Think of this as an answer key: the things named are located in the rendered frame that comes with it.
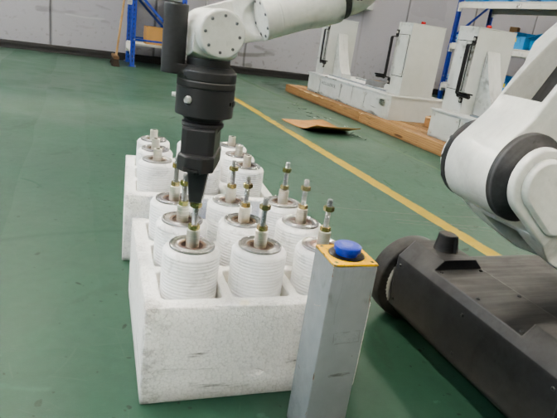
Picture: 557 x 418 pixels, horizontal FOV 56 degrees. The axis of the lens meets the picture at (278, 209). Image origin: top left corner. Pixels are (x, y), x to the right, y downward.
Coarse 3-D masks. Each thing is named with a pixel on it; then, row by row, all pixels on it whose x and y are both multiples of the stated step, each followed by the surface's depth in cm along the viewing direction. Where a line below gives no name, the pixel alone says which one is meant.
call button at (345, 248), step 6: (342, 240) 77; (348, 240) 78; (336, 246) 75; (342, 246) 75; (348, 246) 75; (354, 246) 75; (360, 246) 76; (336, 252) 76; (342, 252) 75; (348, 252) 74; (354, 252) 75; (360, 252) 75
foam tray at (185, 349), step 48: (144, 240) 105; (144, 288) 86; (288, 288) 93; (144, 336) 82; (192, 336) 85; (240, 336) 87; (288, 336) 90; (144, 384) 85; (192, 384) 88; (240, 384) 91; (288, 384) 94
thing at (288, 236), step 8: (280, 224) 104; (320, 224) 107; (280, 232) 103; (288, 232) 102; (296, 232) 102; (304, 232) 102; (312, 232) 102; (280, 240) 104; (288, 240) 103; (296, 240) 102; (288, 248) 103; (288, 256) 103; (288, 264) 104
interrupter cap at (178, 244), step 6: (174, 240) 88; (180, 240) 88; (204, 240) 90; (210, 240) 90; (174, 246) 86; (180, 246) 86; (204, 246) 87; (210, 246) 88; (180, 252) 84; (186, 252) 84; (192, 252) 84; (198, 252) 84; (204, 252) 85; (210, 252) 86
